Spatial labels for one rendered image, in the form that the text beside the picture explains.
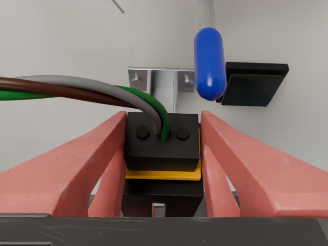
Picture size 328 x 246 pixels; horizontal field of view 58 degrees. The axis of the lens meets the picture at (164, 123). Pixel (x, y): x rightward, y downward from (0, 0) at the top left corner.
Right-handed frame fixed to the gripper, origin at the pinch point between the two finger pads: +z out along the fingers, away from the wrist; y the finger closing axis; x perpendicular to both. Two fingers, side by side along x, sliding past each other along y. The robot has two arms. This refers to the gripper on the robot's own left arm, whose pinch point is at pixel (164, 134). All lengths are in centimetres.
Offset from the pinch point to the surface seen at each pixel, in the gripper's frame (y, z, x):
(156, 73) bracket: 0.5, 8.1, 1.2
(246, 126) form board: -7.3, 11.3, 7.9
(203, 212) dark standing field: -18, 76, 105
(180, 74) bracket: -1.1, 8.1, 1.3
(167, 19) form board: -0.2, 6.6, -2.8
